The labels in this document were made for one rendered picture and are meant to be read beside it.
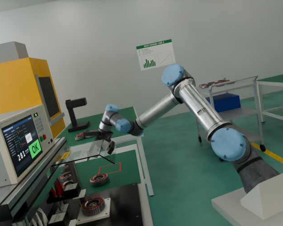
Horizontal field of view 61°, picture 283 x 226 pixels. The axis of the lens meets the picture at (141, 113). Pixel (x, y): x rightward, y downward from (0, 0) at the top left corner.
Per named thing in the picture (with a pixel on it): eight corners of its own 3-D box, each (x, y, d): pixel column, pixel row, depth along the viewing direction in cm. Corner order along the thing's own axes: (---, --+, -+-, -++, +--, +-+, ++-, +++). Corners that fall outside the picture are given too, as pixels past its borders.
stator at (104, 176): (111, 177, 155) (109, 171, 154) (104, 186, 145) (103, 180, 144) (95, 178, 158) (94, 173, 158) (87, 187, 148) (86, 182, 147)
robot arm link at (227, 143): (258, 152, 96) (186, 69, 127) (249, 145, 84) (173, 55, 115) (233, 170, 99) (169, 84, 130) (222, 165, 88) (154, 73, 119)
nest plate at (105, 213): (111, 199, 124) (110, 197, 124) (109, 216, 109) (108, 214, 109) (81, 206, 123) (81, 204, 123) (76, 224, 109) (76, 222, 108)
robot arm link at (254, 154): (264, 158, 105) (245, 134, 112) (258, 153, 94) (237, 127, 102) (240, 173, 108) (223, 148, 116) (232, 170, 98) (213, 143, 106)
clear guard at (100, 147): (116, 147, 130) (113, 136, 129) (115, 163, 106) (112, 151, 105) (55, 161, 128) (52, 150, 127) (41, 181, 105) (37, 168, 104)
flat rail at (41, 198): (70, 155, 130) (68, 150, 129) (25, 230, 69) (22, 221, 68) (68, 156, 130) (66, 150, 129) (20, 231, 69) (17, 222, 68)
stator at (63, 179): (65, 184, 160) (64, 179, 159) (58, 181, 168) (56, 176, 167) (80, 176, 167) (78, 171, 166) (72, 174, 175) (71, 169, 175)
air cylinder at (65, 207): (72, 212, 119) (68, 202, 118) (68, 222, 112) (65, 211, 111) (61, 215, 119) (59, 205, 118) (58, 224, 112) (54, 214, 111)
